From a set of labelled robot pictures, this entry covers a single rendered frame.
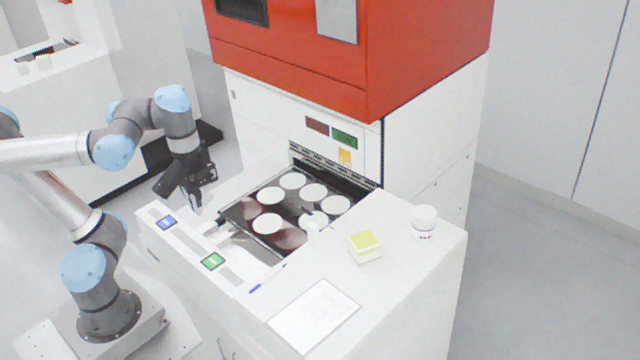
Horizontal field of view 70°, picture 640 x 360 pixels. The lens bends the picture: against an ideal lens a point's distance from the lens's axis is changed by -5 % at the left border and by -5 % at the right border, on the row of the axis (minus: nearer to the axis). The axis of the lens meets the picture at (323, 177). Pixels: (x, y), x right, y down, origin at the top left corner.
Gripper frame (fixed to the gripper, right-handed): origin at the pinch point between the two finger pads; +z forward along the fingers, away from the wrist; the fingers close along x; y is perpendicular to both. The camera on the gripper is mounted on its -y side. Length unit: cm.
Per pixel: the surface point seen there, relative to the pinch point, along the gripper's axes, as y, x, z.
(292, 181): 47, 17, 26
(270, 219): 28.2, 6.9, 25.6
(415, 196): 81, -15, 38
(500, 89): 207, 12, 50
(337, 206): 48, -6, 26
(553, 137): 207, -25, 69
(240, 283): 1.2, -12.3, 20.0
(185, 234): 2.1, 17.0, 20.0
